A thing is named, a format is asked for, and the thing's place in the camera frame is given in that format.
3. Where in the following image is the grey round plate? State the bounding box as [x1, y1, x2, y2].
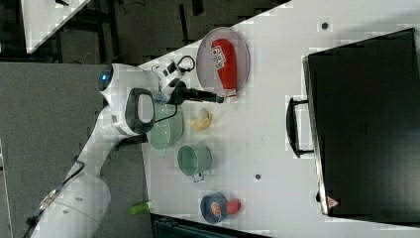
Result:
[196, 27, 250, 97]

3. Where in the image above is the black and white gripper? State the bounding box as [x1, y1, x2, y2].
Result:
[155, 60, 224, 104]

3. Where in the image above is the white side table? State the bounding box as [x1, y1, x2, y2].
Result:
[20, 0, 92, 54]

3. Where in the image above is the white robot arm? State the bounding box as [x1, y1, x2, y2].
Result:
[23, 61, 224, 238]

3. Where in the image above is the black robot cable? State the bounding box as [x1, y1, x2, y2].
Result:
[154, 55, 196, 125]

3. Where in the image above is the red ketchup bottle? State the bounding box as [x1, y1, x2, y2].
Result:
[211, 39, 237, 102]

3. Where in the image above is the peeled toy banana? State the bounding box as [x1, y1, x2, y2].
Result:
[190, 108, 212, 131]

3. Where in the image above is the silver toaster oven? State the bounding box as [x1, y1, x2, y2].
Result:
[285, 28, 420, 227]

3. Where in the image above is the toy orange half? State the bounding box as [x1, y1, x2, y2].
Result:
[211, 202, 221, 216]

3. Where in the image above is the green metal mug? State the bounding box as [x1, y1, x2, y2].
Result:
[177, 144, 212, 182]

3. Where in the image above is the green perforated colander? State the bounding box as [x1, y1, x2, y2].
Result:
[147, 104, 183, 154]

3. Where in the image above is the red toy fruit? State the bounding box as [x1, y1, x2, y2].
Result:
[226, 199, 242, 215]

